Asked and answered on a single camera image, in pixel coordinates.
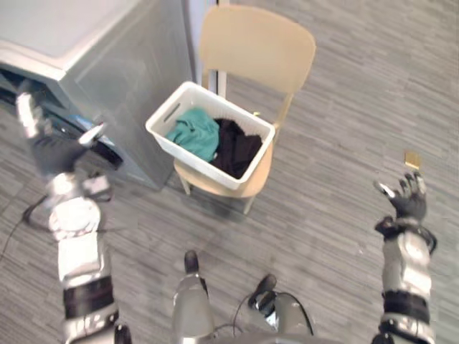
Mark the silver robot leg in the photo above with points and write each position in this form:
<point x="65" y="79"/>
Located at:
<point x="190" y="308"/>
<point x="287" y="315"/>

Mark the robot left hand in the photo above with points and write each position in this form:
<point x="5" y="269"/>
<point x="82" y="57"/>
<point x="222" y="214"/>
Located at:
<point x="54" y="150"/>

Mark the white plastic laundry basket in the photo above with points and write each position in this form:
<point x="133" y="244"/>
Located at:
<point x="172" y="143"/>

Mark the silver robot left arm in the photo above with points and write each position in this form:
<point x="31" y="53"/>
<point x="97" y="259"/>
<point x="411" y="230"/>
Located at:
<point x="79" y="258"/>

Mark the beige wooden chair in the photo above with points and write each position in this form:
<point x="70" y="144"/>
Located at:
<point x="258" y="46"/>

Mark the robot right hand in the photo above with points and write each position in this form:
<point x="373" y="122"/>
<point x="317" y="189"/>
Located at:
<point x="410" y="204"/>

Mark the silver robot left leg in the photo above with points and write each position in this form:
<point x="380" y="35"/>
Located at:
<point x="190" y="308"/>

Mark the silver robot right leg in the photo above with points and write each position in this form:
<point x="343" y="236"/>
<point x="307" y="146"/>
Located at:
<point x="287" y="315"/>

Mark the black garment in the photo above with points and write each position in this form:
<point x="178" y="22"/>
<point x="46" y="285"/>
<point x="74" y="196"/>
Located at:
<point x="236" y="147"/>

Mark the grey washing machine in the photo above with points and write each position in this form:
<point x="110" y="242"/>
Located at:
<point x="125" y="71"/>

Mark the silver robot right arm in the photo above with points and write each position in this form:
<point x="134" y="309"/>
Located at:
<point x="409" y="265"/>

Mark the teal garment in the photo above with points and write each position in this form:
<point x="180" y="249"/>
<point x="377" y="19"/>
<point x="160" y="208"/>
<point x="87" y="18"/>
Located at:
<point x="193" y="136"/>

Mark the small gold floor object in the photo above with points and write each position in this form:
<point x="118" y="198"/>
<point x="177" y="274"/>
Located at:
<point x="413" y="160"/>

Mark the white metal post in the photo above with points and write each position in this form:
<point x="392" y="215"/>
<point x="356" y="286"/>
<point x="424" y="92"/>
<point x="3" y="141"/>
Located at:
<point x="217" y="84"/>

